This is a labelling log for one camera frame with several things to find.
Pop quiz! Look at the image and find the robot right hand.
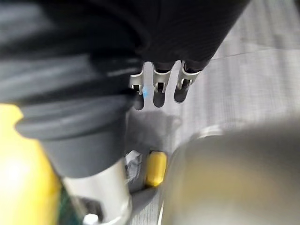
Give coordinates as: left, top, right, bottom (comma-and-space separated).
0, 0, 249, 225

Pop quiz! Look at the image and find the crumpled grey wrapper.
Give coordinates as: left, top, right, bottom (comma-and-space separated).
123, 151, 147, 187

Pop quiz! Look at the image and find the small yellow rounded block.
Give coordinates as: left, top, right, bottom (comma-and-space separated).
145, 150, 168, 188

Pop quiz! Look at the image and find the large yellow item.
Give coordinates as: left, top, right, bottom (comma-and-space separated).
0, 102, 82, 225

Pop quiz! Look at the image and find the robot right leg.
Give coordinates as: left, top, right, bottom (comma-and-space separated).
159, 125, 300, 225

